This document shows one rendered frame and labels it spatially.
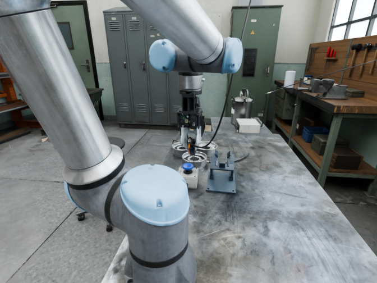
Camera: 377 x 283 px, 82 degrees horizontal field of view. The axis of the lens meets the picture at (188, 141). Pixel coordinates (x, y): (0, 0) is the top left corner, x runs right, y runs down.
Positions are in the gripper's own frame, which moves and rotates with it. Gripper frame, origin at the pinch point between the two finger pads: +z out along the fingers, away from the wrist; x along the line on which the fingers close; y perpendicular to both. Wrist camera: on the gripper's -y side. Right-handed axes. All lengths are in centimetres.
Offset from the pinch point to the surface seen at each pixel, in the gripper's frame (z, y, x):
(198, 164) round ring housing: 10.2, -5.4, 2.0
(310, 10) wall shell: -95, -342, 133
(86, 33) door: -67, -324, -243
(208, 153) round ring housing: 10.8, -18.0, 5.2
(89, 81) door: 16, -323, -251
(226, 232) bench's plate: 13.2, 25.6, 13.5
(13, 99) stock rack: 42, -257, -361
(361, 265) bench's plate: 13, 30, 43
